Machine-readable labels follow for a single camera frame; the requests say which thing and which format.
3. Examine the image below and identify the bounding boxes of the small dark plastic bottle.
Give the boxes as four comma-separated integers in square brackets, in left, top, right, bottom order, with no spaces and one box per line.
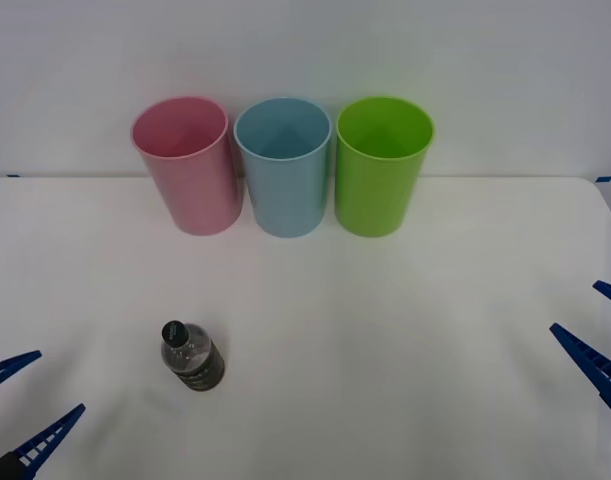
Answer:
[159,318,227,394]

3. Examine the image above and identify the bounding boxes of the green plastic bin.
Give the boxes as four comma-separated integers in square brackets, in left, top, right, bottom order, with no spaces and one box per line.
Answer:
[334,95,436,238]

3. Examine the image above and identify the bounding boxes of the pink plastic bin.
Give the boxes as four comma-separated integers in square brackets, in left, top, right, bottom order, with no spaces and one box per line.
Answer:
[130,95,245,237]

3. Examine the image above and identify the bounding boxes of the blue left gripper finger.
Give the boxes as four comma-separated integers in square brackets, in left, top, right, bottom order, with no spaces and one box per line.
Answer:
[0,403,87,480]
[0,349,43,397]

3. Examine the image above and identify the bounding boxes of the pale blue plastic bin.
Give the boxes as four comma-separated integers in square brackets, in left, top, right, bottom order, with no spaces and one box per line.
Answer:
[233,96,333,239]

